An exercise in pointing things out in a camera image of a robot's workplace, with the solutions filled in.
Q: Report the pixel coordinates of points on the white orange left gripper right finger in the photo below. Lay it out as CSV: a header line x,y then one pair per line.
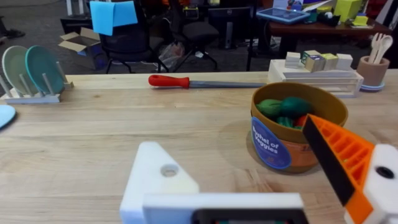
x,y
351,161

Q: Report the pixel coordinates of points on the bare white left gripper left finger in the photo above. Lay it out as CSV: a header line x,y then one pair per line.
x,y
155,174

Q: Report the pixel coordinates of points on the brown tub of toy vegetables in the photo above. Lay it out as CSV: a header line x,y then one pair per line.
x,y
295,124

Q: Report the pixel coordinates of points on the light blue coaster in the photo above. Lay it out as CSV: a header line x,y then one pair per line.
x,y
372,87

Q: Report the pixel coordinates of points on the brown cup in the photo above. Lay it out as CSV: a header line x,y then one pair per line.
x,y
372,73

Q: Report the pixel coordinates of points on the white tray of wooden blocks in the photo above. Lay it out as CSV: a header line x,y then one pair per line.
x,y
317,74

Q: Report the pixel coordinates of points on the wooden fork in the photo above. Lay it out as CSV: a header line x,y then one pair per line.
x,y
375,46

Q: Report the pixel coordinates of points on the wooden spoon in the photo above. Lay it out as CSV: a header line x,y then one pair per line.
x,y
384,48

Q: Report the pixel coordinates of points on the clear plastic bag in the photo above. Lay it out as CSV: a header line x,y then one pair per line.
x,y
171,53

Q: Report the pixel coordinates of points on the dark wooden table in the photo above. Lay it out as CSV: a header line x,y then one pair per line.
x,y
320,34

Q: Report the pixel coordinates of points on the black office chair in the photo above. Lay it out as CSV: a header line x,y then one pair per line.
x,y
192,34
130,43

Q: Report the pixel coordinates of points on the white peg plate rack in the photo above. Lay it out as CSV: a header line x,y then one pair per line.
x,y
34,93

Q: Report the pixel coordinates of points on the cardboard box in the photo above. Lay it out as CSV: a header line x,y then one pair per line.
x,y
82,46

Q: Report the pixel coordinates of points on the yellow-green box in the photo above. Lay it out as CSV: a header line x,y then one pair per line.
x,y
346,9

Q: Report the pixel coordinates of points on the teal plate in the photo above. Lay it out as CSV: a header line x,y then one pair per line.
x,y
43,70

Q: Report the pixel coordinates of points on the light blue plate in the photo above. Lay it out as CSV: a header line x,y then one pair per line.
x,y
4,114

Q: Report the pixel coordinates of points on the blue tablet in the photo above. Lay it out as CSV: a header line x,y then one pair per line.
x,y
282,14

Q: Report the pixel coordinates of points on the blue cloth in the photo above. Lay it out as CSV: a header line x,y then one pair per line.
x,y
112,15

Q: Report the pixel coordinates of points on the black computer monitor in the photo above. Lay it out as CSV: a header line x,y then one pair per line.
x,y
229,23

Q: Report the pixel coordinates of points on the pale green plate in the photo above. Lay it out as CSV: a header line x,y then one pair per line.
x,y
14,68

